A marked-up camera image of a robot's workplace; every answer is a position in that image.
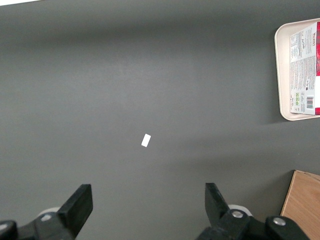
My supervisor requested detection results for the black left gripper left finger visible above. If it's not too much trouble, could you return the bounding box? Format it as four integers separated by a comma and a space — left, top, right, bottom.
0, 183, 94, 240

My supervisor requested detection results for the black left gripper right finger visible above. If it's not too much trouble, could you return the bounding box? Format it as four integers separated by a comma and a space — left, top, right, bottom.
196, 182, 314, 240

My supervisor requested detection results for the beige plastic tray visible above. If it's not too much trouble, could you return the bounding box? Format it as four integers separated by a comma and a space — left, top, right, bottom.
274, 17, 320, 122

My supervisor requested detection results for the wooden drawer cabinet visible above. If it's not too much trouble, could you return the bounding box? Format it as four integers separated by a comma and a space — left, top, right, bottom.
279, 169, 320, 240

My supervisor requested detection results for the small white tape piece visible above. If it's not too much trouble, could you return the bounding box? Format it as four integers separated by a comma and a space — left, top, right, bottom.
140, 133, 152, 148

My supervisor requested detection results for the red white shortbread box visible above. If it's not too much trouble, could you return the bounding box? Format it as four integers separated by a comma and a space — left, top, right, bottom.
289, 21, 320, 116

